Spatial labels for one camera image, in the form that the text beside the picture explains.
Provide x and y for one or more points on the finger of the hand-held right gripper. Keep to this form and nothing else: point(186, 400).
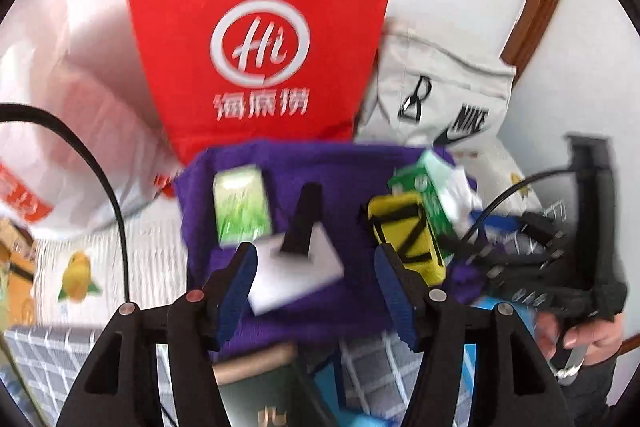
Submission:
point(492, 264)
point(542, 229)

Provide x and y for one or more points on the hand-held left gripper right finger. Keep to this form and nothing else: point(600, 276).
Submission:
point(395, 297)

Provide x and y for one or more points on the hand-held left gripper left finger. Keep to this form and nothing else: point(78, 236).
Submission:
point(237, 292)

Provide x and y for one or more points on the light green packet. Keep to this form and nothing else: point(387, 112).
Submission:
point(240, 202)

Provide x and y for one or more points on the green white milk carton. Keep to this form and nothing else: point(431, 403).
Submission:
point(425, 187)

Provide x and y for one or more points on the person's right forearm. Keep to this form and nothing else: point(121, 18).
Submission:
point(597, 389)

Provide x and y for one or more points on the person's right hand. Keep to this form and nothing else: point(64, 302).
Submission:
point(592, 337)

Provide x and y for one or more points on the dark green tea box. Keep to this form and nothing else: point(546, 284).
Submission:
point(270, 402)

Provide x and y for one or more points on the blue tissue pack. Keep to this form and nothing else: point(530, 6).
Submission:
point(370, 421)

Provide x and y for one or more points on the purple towel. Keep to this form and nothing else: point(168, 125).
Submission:
point(320, 167)

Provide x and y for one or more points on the grey Nike garment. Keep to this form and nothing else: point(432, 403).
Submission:
point(450, 72)

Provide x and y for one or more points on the grey checked blanket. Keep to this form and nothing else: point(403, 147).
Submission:
point(50, 357)

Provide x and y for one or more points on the white plastic shopping bag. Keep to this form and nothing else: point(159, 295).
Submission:
point(90, 132)

